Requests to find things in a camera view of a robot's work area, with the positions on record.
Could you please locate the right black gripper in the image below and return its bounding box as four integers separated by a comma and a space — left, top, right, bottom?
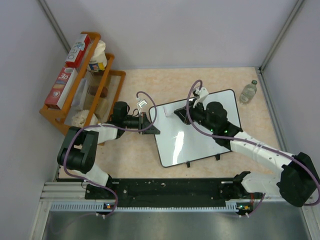
174, 98, 217, 133

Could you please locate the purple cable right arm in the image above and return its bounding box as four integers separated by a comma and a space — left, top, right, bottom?
186, 79, 320, 218

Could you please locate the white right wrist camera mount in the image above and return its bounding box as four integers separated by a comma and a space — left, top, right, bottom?
192, 87, 209, 108

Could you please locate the pink capped whiteboard marker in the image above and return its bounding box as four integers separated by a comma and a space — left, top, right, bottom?
163, 108, 174, 118

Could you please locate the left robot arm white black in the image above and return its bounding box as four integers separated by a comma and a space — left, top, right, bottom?
57, 100, 161, 199

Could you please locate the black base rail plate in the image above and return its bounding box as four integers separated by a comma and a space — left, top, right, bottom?
85, 178, 255, 208

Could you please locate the red 3D toothpaste box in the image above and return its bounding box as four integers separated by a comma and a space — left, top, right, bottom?
44, 66, 78, 110

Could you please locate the red white toothpaste box upper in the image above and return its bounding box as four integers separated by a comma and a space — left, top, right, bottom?
65, 34, 91, 68

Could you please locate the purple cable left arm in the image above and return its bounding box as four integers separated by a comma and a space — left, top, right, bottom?
62, 91, 158, 218

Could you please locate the orange wooden shelf rack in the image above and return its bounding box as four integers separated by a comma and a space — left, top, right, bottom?
39, 32, 126, 135

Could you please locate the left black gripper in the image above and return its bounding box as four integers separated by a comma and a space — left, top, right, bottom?
122, 112, 160, 135

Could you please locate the white crumpled bag lower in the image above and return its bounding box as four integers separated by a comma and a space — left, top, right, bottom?
71, 110, 98, 128

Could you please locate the clear plastic box on shelf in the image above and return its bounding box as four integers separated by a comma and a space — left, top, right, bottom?
71, 77, 89, 111

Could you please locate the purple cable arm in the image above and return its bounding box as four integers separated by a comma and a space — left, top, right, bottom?
186, 79, 320, 218
62, 91, 158, 218

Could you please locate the white whiteboard black frame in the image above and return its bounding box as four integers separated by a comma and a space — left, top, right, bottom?
153, 89, 241, 168

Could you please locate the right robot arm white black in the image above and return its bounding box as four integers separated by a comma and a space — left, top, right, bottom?
174, 101, 320, 207

